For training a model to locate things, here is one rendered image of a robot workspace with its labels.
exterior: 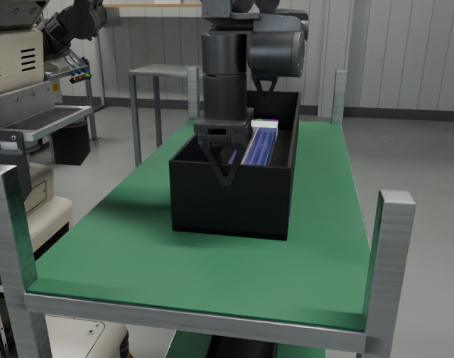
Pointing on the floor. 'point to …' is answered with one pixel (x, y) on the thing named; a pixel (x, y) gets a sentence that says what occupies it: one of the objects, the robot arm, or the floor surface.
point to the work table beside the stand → (153, 96)
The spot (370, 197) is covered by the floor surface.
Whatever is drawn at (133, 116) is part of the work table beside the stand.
